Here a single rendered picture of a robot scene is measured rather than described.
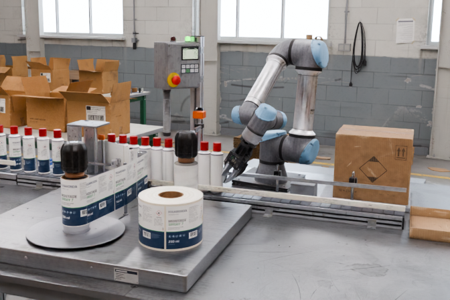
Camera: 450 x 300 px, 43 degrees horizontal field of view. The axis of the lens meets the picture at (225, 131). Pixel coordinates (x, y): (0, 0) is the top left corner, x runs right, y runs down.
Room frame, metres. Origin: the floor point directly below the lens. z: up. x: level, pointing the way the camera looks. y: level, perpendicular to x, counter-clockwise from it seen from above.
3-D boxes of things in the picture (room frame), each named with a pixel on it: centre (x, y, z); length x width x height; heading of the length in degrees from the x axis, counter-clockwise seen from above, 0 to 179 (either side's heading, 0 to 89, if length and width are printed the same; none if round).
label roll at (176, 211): (1.72, 0.16, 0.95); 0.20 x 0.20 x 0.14
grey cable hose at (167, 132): (2.43, 0.25, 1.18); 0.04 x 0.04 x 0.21
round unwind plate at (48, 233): (1.76, 0.47, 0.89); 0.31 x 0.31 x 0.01
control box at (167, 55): (2.39, 0.20, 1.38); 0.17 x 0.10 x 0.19; 127
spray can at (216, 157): (2.25, 0.03, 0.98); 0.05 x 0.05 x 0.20
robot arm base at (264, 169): (2.56, -0.21, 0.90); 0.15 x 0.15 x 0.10
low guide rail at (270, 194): (2.16, -0.14, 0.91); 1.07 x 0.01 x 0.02; 72
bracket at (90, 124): (2.32, 0.56, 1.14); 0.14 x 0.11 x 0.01; 72
